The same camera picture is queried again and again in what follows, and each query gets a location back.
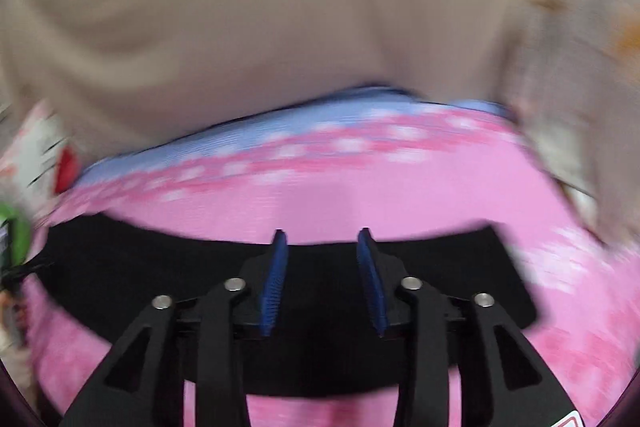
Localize pink floral blanket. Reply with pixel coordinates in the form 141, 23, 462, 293
22, 87, 640, 427

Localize white cartoon face pillow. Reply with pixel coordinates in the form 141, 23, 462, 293
0, 99, 83, 228

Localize black pants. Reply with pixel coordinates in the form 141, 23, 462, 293
37, 212, 538, 400

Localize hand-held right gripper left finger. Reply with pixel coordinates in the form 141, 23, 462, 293
59, 229, 290, 427

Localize white orange printed cloth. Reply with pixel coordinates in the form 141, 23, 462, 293
517, 0, 640, 250

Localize beige quilt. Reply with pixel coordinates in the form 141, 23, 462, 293
0, 0, 546, 168

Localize green plush toy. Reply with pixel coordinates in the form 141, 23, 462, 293
0, 202, 35, 270

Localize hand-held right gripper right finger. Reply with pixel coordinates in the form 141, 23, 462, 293
357, 228, 582, 427

